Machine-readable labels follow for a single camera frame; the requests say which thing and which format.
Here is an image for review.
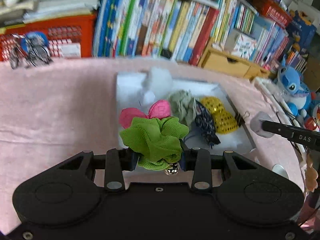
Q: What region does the white patterned box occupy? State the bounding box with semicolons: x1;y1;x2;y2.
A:
224;29;257;60

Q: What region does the pink striped tablecloth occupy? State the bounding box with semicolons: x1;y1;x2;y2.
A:
1;59;310;239

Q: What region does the navy floral pouch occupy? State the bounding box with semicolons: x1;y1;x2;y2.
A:
182;98;221;148

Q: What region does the green and pink scrunchie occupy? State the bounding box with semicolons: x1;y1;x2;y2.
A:
119;100;189;175

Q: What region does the miniature bicycle model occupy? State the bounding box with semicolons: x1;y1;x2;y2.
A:
9;31;52;69

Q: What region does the red basket on books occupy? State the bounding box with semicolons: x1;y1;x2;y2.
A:
252;0;292;29

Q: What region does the row of upright books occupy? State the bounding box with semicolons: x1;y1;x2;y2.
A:
92;0;314;66

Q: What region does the black binder clip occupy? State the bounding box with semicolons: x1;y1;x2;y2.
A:
235;111;250;127

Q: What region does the white paper cup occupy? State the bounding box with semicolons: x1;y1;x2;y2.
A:
272;164;289;179

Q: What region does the red plastic crate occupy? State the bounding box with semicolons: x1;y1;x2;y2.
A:
1;14;97;61

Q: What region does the lilac soft cloth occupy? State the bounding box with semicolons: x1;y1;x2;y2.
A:
249;111;274;138

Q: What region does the green floral cloth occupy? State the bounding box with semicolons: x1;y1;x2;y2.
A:
168;90;197;127

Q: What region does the red soda can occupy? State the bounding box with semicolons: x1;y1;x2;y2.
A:
304;116;319;132

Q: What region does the blue Stitch plush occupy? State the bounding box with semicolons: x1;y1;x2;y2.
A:
274;56;311;117

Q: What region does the wooden drawer organizer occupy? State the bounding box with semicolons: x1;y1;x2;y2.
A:
197;37;276;81

